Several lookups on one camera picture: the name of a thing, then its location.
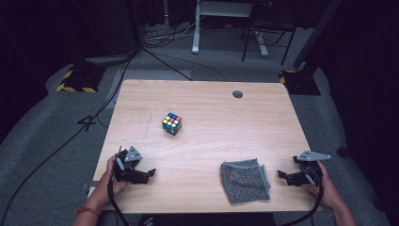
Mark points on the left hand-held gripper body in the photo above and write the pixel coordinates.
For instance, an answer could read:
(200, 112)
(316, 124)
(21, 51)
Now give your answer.
(125, 169)

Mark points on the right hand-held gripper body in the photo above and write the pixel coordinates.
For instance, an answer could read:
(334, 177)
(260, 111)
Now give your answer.
(309, 171)

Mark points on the grey fluffy cloth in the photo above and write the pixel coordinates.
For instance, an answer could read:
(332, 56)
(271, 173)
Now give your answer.
(244, 182)

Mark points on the multicoloured puzzle cube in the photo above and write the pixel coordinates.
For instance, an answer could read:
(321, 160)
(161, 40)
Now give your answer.
(172, 124)

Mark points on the person's right hand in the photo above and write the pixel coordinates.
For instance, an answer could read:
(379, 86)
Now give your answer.
(327, 188)

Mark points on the person's left hand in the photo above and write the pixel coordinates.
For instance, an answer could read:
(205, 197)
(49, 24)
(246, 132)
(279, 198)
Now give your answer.
(106, 191)

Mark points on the small black floor object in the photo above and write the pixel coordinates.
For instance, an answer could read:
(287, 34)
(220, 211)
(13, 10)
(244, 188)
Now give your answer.
(342, 151)

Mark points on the grey tape strip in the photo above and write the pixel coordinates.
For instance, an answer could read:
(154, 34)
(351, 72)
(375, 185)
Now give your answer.
(87, 185)

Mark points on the person's black clothing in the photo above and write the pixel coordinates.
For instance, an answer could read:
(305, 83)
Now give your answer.
(207, 220)

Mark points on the black yellow striped stand base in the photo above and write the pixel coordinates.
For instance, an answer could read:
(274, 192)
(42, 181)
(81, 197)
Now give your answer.
(80, 80)
(299, 83)

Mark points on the dark round table grommet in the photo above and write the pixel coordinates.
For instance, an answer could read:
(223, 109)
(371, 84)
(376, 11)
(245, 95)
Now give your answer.
(237, 94)

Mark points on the grey slanted stand pole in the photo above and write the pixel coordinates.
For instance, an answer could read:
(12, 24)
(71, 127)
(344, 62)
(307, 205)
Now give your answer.
(316, 31)

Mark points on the black metal chair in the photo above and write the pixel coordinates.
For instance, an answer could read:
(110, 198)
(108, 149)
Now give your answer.
(269, 22)

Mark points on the white desk frame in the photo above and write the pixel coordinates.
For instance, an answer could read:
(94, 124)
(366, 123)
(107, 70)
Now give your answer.
(196, 31)

